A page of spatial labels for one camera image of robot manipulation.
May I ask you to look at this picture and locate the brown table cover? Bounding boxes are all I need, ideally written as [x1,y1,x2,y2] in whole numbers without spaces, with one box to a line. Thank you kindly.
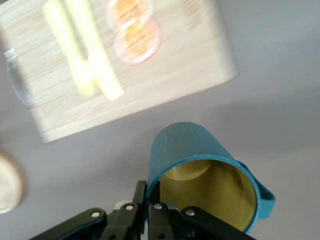
[0,0,320,240]

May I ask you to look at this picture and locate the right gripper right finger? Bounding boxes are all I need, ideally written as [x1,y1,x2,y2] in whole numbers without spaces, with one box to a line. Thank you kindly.
[147,181,258,240]

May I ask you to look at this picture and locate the yellow plastic knife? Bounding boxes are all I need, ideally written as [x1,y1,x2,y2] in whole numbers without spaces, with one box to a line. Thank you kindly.
[66,0,125,101]

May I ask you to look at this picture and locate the bamboo cutting board metal handle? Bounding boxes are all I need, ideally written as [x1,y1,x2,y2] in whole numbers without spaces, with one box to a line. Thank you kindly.
[0,0,238,144]

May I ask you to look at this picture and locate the yellow plastic fork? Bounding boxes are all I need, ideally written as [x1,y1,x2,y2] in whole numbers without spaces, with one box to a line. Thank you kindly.
[42,0,100,98]

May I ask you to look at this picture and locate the orange slice toy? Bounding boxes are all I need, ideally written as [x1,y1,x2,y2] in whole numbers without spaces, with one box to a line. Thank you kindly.
[106,0,155,27]
[113,17,161,66]

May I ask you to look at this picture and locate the teal cup yellow inside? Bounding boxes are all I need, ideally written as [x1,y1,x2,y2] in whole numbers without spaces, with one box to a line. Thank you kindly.
[146,121,277,236]

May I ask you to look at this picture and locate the wooden cup rack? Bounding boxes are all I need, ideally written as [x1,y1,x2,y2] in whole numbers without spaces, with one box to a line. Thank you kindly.
[0,148,25,215]

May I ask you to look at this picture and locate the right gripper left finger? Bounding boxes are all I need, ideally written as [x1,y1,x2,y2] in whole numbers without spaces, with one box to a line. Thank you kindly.
[29,179,148,240]

